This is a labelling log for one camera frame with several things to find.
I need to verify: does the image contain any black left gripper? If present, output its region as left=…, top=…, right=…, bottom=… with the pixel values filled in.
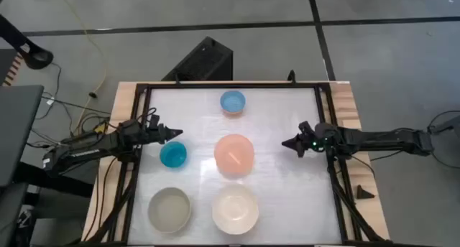
left=138, top=113, right=184, bottom=146

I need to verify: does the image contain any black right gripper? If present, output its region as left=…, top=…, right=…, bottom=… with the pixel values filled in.
left=281, top=120, right=341, bottom=159

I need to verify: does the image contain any grey bowl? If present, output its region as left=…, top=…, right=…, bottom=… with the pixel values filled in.
left=147, top=186, right=193, bottom=235

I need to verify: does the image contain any small teal bowl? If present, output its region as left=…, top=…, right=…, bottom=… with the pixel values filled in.
left=159, top=141, right=188, bottom=169

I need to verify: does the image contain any peach pink bowl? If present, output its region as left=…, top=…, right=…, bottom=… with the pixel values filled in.
left=213, top=133, right=256, bottom=177

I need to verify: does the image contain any small light blue bowl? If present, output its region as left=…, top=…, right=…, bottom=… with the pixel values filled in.
left=219, top=90, right=247, bottom=116

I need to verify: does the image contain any black tower box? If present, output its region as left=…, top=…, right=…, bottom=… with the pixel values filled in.
left=161, top=36, right=234, bottom=82

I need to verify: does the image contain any small black wedge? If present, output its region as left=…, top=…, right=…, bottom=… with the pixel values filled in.
left=356, top=184, right=376, bottom=200

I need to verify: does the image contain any large pale ribbed bowl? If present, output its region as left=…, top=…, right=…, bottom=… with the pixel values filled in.
left=211, top=183, right=260, bottom=236

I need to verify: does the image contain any grey desk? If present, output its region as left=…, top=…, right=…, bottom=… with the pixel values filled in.
left=0, top=84, right=45, bottom=189

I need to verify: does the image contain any black chair leg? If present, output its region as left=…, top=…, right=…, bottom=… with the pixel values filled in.
left=0, top=13, right=55, bottom=70

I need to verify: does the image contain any black table frame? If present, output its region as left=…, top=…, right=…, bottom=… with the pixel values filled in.
left=86, top=70, right=387, bottom=247

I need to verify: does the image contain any yellow cable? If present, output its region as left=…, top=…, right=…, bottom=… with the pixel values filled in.
left=58, top=0, right=108, bottom=134

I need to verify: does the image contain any black cable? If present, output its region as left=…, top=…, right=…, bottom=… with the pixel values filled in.
left=426, top=109, right=460, bottom=169
left=42, top=94, right=112, bottom=116

